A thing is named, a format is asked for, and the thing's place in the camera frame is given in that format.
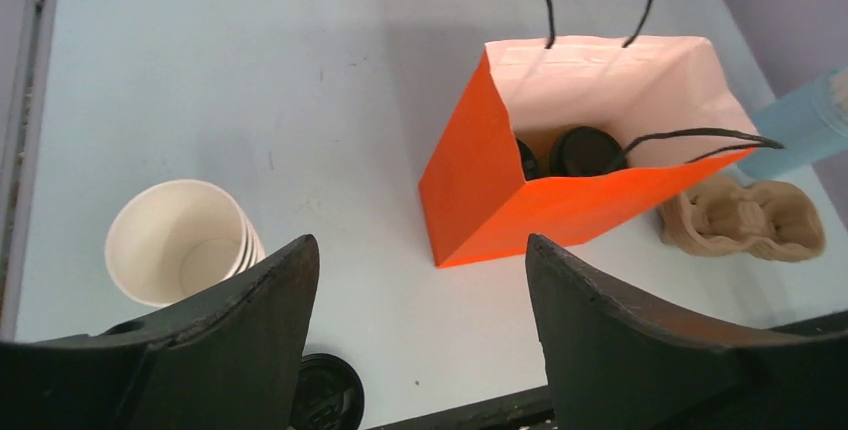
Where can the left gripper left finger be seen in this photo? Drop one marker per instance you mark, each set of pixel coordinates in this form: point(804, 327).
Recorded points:
point(224, 358)

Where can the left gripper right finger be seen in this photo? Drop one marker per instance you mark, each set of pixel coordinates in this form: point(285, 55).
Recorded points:
point(579, 309)

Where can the brown pulp cup carrier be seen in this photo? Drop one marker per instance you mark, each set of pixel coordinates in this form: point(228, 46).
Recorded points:
point(770, 220)

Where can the black coffee cup lid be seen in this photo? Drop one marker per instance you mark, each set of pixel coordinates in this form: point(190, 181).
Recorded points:
point(585, 151)

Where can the orange paper bag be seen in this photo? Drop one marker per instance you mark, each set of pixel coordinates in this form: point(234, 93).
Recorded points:
point(664, 99)

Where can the stack of black lids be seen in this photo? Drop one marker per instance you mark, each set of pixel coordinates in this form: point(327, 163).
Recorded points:
point(329, 395)

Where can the stack of paper cups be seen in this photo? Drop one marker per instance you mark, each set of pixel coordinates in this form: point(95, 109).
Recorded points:
point(179, 238)

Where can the blue cup of stirrers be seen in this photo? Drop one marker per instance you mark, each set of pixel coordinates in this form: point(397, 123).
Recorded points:
point(810, 122)

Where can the aluminium frame rail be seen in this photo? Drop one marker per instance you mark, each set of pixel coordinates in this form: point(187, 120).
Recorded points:
point(26, 38)

